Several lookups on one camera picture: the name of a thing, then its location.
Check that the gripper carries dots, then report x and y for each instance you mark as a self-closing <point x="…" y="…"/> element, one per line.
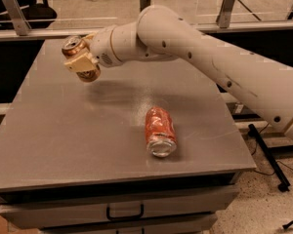
<point x="101" y="48"/>

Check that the orange gold soda can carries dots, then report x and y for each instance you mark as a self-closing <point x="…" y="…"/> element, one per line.
<point x="89" y="76"/>

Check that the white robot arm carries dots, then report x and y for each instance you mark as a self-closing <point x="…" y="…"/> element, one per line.
<point x="265" y="86"/>

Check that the red crushed soda can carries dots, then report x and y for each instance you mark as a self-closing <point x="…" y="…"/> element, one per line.
<point x="160" y="135"/>

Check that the black office chair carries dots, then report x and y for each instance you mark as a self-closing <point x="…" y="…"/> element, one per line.
<point x="26" y="7"/>

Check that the grey upper drawer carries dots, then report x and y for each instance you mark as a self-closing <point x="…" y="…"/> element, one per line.
<point x="92" y="210"/>

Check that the grey drawer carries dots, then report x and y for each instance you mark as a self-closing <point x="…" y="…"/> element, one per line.
<point x="92" y="210"/>
<point x="182" y="224"/>

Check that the black floor stand bar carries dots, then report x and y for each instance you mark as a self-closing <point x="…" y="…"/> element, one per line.
<point x="284" y="182"/>

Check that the grey lower drawer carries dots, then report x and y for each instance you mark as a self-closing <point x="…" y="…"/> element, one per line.
<point x="182" y="224"/>

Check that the left metal bracket post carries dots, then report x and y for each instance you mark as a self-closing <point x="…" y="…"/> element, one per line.
<point x="21" y="26"/>

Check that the right metal bracket post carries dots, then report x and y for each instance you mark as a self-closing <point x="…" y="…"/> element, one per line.
<point x="224" y="16"/>

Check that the black drawer handle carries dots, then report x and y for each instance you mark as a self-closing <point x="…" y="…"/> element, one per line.
<point x="124" y="211"/>

